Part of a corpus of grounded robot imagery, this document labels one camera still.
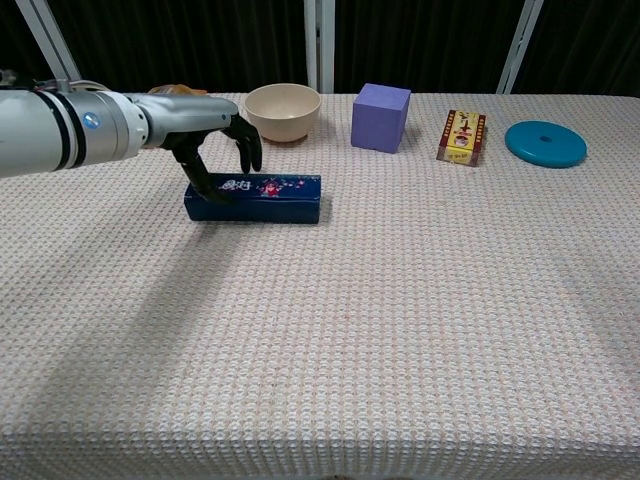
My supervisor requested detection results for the beige bowl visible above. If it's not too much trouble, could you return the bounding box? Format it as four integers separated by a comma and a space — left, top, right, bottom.
243, 82, 322, 145

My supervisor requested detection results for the white partition post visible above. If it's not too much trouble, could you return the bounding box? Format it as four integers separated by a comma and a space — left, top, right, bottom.
496, 0, 545, 95
13, 0, 84, 84
303, 0, 335, 95

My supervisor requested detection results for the pink white woven tablecloth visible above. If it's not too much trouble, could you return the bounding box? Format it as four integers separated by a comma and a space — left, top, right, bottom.
0, 92, 640, 480

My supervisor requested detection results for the teal round disc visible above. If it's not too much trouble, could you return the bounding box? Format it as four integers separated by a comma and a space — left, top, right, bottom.
504, 120, 589, 169

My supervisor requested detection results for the black pleated curtain panel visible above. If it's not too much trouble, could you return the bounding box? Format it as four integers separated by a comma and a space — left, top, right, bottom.
0, 0, 64, 91
333, 0, 526, 95
512, 0, 640, 99
47, 0, 309, 94

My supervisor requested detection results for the brown spout pouch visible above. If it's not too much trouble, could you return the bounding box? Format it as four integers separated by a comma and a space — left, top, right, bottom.
147, 83, 208, 97

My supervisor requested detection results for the blue glasses case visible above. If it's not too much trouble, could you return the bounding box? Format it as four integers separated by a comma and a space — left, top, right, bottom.
183, 173, 323, 225

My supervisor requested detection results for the yellow red carton box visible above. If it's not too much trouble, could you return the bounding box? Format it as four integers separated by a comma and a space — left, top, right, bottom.
435, 109, 487, 168

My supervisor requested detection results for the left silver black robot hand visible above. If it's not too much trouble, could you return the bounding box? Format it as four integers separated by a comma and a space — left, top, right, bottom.
134, 94, 263, 205

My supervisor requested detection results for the purple cube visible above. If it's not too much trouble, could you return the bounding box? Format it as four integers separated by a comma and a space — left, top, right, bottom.
350, 82, 412, 154

